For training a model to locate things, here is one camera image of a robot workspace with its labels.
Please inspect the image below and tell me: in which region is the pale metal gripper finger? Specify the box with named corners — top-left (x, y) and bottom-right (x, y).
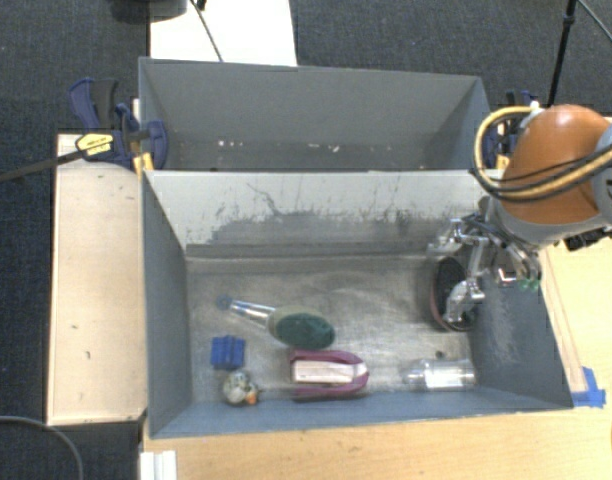
top-left (442, 300), bottom-right (480, 328)
top-left (449, 278), bottom-right (487, 305)

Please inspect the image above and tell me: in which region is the black disc with red rim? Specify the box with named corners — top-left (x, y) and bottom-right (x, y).
top-left (429, 256), bottom-right (480, 333)

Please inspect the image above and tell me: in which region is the clear plastic bottle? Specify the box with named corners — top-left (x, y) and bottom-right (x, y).
top-left (400, 358), bottom-right (478, 392)

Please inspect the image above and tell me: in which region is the maroon stapler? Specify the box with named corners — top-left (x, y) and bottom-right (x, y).
top-left (287, 348), bottom-right (371, 401)

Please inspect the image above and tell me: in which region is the grey metal bin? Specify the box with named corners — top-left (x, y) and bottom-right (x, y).
top-left (137, 56), bottom-right (575, 440)

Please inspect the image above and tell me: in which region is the grey and orange toy animal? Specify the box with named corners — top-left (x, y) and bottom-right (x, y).
top-left (221, 369), bottom-right (262, 408)

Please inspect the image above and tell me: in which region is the blue ribbed block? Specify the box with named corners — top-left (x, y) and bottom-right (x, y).
top-left (210, 335), bottom-right (247, 370)

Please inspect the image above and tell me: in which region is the pale wood board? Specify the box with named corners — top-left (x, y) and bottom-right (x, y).
top-left (45, 132), bottom-right (150, 427)

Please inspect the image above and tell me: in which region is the black cylinder on white bracket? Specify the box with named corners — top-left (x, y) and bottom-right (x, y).
top-left (564, 227), bottom-right (612, 253)

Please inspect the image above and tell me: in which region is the green dish brush clear handle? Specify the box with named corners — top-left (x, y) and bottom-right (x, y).
top-left (216, 294), bottom-right (337, 350)

